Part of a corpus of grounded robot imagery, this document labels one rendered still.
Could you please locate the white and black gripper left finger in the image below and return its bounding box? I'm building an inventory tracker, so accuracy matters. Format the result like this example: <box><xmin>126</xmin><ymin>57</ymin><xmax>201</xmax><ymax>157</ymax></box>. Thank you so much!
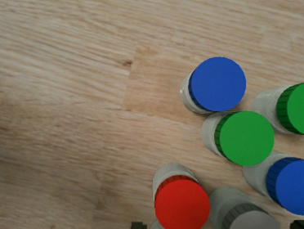
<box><xmin>131</xmin><ymin>222</ymin><xmax>147</xmax><ymax>229</ymax></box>

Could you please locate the green-capped bottle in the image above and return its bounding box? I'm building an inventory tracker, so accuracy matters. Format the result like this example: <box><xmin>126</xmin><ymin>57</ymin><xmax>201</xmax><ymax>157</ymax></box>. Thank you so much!
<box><xmin>201</xmin><ymin>111</ymin><xmax>275</xmax><ymax>166</ymax></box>
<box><xmin>251</xmin><ymin>83</ymin><xmax>304</xmax><ymax>135</ymax></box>

